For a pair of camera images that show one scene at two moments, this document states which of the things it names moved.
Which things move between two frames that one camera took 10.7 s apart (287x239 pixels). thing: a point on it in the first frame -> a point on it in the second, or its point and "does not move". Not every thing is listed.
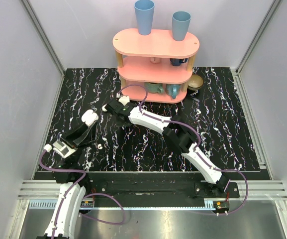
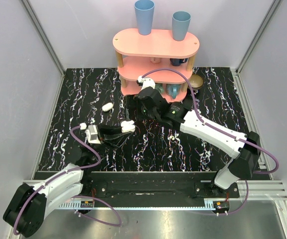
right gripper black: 120,124 -> 132,101
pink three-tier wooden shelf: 162,65 does not move
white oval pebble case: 103,109 does not move
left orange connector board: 86,203 does not move
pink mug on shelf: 155,59 does not move
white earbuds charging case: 89,118 -> 128,126
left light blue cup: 144,10 does not move
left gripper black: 73,139 -> 103,135
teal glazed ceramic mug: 155,87 does not move
